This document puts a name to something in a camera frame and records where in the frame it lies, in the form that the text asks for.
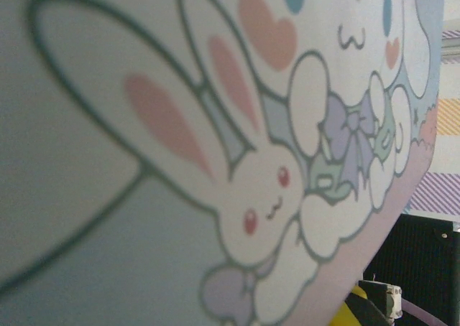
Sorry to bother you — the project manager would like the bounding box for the cartoon bunny tin box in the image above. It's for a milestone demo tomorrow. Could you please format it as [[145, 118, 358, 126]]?
[[0, 0, 446, 326]]

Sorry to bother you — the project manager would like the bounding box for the black hard case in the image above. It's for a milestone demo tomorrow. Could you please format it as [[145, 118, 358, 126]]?
[[361, 213, 460, 305]]

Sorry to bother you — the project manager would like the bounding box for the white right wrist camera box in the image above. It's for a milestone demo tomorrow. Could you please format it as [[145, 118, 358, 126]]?
[[383, 282, 403, 320]]

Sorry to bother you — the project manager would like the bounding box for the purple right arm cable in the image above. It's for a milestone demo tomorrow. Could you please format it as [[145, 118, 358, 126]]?
[[397, 299, 434, 326]]

